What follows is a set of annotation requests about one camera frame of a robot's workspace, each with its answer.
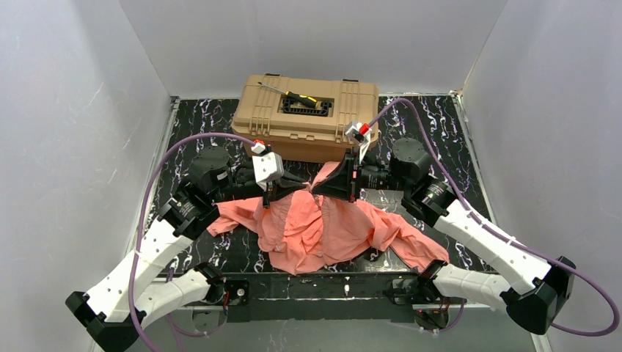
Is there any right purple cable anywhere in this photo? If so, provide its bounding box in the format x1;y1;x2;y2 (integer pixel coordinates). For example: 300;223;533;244
368;98;621;338

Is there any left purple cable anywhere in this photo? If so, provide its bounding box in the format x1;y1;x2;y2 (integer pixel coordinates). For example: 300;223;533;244
128;132;258;352

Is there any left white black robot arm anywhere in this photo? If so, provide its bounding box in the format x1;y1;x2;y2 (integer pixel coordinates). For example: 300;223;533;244
65;146;305;351

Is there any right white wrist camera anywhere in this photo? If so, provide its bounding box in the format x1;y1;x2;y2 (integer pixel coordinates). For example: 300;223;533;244
344;121;371;164

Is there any black toolbox handle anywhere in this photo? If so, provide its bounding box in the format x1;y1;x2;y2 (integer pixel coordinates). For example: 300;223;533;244
279;98;334;117

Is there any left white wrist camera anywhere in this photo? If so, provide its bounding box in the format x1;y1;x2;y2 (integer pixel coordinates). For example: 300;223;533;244
251;139;285;191

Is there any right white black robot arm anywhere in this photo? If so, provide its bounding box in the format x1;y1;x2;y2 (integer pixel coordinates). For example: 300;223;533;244
312;138;574;335

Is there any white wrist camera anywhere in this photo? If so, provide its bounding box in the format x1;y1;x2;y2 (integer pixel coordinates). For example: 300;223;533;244
251;139;285;191
344;121;371;164

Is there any purple cable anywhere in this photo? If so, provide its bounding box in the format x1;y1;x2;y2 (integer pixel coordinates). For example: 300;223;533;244
368;98;621;338
128;132;258;352

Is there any tan plastic toolbox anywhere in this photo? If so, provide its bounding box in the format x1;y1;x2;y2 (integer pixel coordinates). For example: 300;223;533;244
231;74;379;164

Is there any black yellow screwdriver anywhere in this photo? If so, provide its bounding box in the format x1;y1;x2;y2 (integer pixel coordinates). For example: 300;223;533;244
258;81;321;109

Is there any pink jacket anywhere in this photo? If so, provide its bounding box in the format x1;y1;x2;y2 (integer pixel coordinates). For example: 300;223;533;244
207;161;449;274

